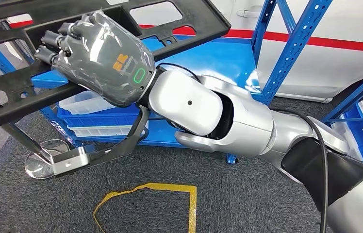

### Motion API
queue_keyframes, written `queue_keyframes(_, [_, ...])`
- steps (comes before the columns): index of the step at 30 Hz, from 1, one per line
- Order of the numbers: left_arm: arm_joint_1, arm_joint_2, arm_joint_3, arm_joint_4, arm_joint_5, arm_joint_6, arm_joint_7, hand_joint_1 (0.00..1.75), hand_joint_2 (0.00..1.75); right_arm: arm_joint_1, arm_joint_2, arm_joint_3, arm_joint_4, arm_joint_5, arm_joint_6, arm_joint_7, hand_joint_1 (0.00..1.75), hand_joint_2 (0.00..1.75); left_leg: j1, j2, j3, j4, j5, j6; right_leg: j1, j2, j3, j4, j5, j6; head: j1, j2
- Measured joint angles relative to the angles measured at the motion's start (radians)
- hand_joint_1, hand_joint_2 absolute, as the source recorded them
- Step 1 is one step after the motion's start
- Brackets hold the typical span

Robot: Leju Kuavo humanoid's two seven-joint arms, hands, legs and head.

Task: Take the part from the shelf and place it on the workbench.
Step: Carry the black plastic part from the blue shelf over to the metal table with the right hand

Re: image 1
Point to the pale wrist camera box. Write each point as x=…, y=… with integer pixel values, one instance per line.
x=69, y=164

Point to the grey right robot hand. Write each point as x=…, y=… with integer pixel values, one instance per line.
x=104, y=61

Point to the torn yellow floor tape square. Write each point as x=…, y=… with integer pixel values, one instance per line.
x=192, y=209

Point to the chrome stanchion post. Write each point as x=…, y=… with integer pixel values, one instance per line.
x=35, y=164

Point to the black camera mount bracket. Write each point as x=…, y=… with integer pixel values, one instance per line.
x=135, y=132

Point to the white car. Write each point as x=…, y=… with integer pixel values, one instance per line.
x=345, y=70

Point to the black plastic frame part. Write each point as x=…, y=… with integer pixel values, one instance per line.
x=14, y=106

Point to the dark grey floor carpet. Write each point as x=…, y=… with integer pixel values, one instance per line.
x=249, y=193

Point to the blue metal shelf rack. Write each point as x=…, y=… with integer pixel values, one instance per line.
x=355, y=96
x=220, y=58

